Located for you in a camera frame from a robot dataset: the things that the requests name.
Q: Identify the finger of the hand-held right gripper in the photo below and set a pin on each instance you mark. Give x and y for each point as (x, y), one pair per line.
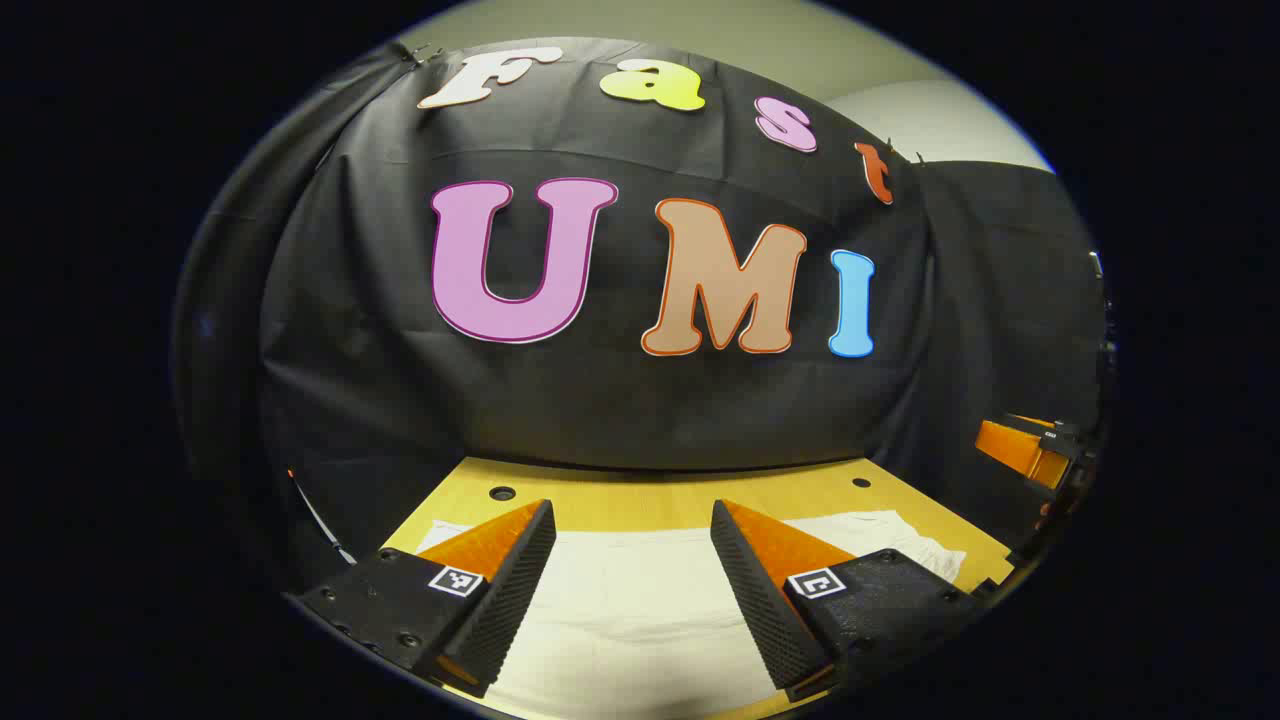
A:
(1010, 445)

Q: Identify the black backdrop cloth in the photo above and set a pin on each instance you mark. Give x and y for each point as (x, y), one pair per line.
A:
(600, 400)

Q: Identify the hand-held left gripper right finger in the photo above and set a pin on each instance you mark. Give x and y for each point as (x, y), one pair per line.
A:
(750, 590)

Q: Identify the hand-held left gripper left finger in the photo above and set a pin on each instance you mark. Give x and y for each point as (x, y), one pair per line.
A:
(520, 580)

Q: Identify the white jeans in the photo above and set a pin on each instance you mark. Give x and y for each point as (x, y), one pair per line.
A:
(640, 610)

